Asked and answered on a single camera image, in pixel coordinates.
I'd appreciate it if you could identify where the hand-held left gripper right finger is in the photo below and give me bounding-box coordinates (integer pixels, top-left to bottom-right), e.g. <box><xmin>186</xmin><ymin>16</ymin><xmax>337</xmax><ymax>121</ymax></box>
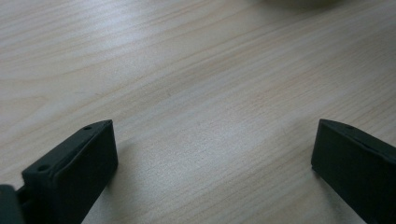
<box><xmin>310</xmin><ymin>118</ymin><xmax>396</xmax><ymax>224</ymax></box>

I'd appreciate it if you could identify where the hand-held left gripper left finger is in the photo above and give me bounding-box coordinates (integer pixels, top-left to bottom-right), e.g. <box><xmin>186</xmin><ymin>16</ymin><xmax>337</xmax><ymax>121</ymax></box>
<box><xmin>21</xmin><ymin>119</ymin><xmax>120</xmax><ymax>224</ymax></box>

